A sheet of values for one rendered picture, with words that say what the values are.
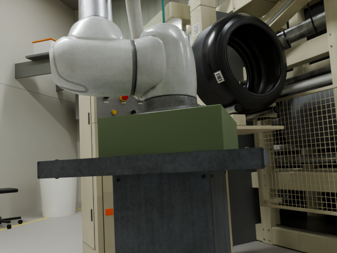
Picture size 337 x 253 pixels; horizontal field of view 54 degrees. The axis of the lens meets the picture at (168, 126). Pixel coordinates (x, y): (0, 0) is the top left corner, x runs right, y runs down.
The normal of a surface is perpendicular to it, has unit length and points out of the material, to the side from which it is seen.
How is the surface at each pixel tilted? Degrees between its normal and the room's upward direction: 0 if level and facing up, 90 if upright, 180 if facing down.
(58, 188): 94
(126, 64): 99
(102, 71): 114
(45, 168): 90
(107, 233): 90
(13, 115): 90
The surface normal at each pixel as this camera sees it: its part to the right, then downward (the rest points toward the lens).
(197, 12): -0.88, 0.00
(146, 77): 0.00, 0.28
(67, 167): -0.30, -0.08
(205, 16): 0.47, -0.12
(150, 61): 0.18, -0.11
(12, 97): 0.95, -0.08
